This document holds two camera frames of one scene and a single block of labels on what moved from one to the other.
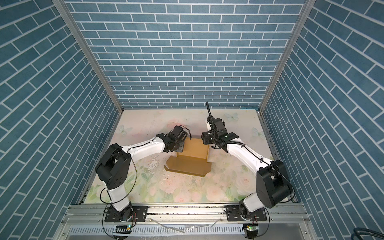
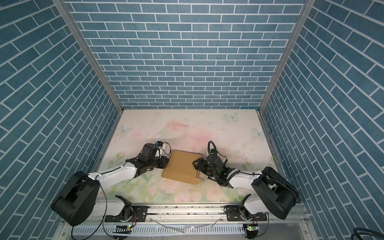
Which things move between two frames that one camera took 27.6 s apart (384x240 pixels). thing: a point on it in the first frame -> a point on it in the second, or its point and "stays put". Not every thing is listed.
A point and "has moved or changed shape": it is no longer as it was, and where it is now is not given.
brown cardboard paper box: [192, 159] has moved or changed shape
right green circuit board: [252, 228] stays put
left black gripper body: [179, 146] -> [157, 162]
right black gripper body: [210, 138] -> [206, 168]
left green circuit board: [122, 229] stays put
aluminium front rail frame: [185, 222] stays put
